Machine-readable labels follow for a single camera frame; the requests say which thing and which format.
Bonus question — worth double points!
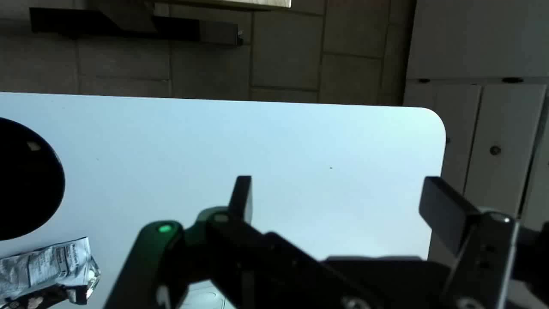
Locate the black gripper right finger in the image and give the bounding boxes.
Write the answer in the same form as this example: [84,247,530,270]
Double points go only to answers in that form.
[418,177,519,309]

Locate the dark metal floor base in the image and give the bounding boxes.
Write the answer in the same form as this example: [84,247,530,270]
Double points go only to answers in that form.
[27,0,247,48]

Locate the crinkled silver foil packet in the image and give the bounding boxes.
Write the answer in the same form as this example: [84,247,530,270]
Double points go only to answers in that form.
[0,235,102,306]

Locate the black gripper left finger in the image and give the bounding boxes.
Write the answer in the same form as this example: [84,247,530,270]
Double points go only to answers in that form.
[104,175,367,309]

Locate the black round bowl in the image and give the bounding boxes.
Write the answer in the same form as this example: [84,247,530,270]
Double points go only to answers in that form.
[0,117,66,242]

